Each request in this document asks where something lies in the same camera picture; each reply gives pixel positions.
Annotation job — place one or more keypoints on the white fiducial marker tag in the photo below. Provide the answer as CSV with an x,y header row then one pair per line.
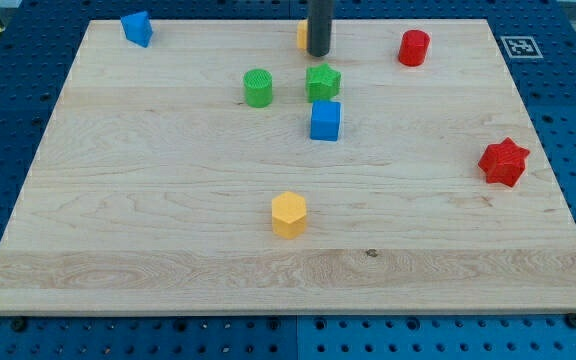
x,y
521,47

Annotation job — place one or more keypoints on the red star block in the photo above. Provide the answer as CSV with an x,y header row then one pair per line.
x,y
504,162

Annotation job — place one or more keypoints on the red cylinder block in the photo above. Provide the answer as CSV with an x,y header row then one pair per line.
x,y
413,48

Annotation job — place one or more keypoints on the blue cube block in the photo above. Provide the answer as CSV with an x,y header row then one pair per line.
x,y
325,120

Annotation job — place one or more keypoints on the light wooden board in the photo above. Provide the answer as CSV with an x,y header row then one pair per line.
x,y
150,193

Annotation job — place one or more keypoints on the yellow heart block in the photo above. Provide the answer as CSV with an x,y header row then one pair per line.
x,y
302,34

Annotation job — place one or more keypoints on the green cylinder block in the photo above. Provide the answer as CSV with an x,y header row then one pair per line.
x,y
258,91

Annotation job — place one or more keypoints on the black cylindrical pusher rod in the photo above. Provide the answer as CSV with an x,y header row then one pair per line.
x,y
320,15

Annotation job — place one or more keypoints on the yellow hexagon block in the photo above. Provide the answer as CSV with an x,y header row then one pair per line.
x,y
289,215

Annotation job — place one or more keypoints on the green star block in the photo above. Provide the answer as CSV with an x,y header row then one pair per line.
x,y
322,82

